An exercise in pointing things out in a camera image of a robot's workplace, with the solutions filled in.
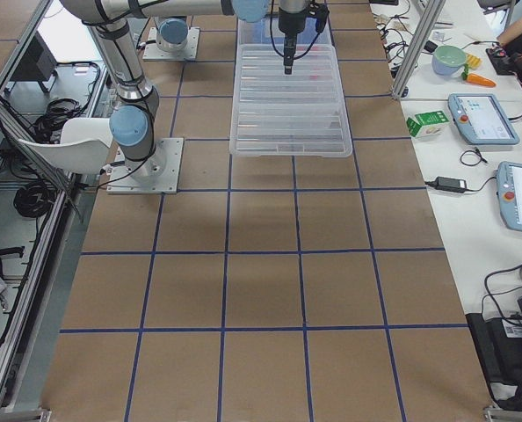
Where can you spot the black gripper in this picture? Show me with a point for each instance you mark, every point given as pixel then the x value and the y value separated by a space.
pixel 289 23

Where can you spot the clear plastic box lid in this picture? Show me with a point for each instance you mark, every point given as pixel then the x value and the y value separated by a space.
pixel 301 114

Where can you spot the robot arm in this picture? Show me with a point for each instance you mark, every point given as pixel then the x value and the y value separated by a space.
pixel 108 20
pixel 171 33

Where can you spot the green white carton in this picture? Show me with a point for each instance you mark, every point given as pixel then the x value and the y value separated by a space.
pixel 427 124

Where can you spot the green blue bowl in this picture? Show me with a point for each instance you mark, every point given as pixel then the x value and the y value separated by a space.
pixel 446 60

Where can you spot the yellow toy corn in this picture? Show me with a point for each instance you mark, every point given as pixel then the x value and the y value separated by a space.
pixel 473 61

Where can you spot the toy carrot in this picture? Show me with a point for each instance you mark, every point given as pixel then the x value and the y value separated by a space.
pixel 472 78

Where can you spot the black power adapter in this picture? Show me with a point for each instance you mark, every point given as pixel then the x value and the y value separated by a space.
pixel 446 184

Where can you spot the far teach pendant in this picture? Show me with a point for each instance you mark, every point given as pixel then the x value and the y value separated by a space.
pixel 481 120

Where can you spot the teach pendant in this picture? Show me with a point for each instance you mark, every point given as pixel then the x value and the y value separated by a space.
pixel 481 120
pixel 509 193

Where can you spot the white plastic chair shell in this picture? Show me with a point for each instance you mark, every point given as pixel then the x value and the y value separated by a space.
pixel 83 147

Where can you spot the near teach pendant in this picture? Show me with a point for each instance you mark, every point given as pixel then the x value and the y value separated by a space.
pixel 509 193

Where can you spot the black device bottom right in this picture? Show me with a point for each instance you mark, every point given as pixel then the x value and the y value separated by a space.
pixel 498 343

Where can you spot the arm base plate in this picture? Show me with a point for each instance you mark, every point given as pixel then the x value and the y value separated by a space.
pixel 159 50
pixel 158 175

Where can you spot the aluminium frame post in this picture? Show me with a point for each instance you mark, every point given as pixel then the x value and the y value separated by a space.
pixel 421 35

